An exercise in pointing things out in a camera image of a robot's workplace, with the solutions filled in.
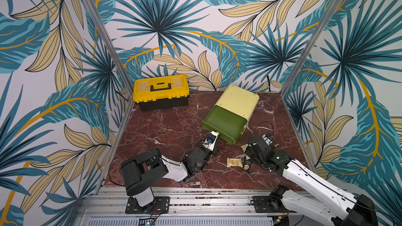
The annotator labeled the black cookie packet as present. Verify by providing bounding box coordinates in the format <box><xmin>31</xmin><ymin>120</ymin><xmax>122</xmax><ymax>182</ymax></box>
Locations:
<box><xmin>242</xmin><ymin>159</ymin><xmax>253</xmax><ymax>173</ymax></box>

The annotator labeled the cream cookie packet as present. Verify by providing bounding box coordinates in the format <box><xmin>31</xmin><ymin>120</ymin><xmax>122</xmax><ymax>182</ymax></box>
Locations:
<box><xmin>241</xmin><ymin>144</ymin><xmax>249</xmax><ymax>152</ymax></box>
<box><xmin>227</xmin><ymin>158</ymin><xmax>243</xmax><ymax>168</ymax></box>

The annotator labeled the green top drawer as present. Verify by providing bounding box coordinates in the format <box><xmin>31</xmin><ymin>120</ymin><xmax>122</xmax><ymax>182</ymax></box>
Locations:
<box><xmin>202</xmin><ymin>106</ymin><xmax>248</xmax><ymax>144</ymax></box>

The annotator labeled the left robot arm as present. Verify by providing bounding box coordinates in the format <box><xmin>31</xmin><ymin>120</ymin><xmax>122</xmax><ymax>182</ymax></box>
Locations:
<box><xmin>120</xmin><ymin>131</ymin><xmax>220</xmax><ymax>208</ymax></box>

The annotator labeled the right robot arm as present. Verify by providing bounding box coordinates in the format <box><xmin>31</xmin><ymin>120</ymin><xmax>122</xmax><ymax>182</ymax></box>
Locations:
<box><xmin>245</xmin><ymin>135</ymin><xmax>379</xmax><ymax>226</ymax></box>

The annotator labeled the light green drawer cabinet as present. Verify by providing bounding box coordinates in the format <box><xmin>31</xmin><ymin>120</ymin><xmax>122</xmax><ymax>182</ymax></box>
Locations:
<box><xmin>215</xmin><ymin>84</ymin><xmax>260</xmax><ymax>122</ymax></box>

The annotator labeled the yellow black toolbox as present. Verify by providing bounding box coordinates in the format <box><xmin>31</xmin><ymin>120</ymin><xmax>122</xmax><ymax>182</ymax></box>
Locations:
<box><xmin>133</xmin><ymin>74</ymin><xmax>190</xmax><ymax>112</ymax></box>

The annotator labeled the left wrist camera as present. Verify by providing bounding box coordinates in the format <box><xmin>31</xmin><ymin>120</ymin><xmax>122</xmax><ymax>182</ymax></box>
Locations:
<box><xmin>204</xmin><ymin>131</ymin><xmax>220</xmax><ymax>152</ymax></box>

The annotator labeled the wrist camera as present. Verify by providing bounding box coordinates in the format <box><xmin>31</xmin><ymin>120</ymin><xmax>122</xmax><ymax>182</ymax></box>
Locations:
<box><xmin>204</xmin><ymin>131</ymin><xmax>220</xmax><ymax>152</ymax></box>
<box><xmin>262</xmin><ymin>134</ymin><xmax>273</xmax><ymax>145</ymax></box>

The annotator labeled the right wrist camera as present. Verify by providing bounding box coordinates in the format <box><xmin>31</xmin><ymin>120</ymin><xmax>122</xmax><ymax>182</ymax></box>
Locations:
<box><xmin>262</xmin><ymin>134</ymin><xmax>273</xmax><ymax>145</ymax></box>

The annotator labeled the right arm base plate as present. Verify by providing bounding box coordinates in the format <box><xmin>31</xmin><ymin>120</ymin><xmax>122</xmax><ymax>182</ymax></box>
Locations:
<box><xmin>251</xmin><ymin>196</ymin><xmax>291</xmax><ymax>214</ymax></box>

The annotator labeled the aluminium front rail frame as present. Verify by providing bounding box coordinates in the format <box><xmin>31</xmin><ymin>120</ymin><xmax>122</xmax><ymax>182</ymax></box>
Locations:
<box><xmin>73</xmin><ymin>186</ymin><xmax>343</xmax><ymax>226</ymax></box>

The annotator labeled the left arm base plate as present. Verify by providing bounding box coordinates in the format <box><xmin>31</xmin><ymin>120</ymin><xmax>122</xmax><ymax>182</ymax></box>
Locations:
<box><xmin>125</xmin><ymin>196</ymin><xmax>170</xmax><ymax>215</ymax></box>

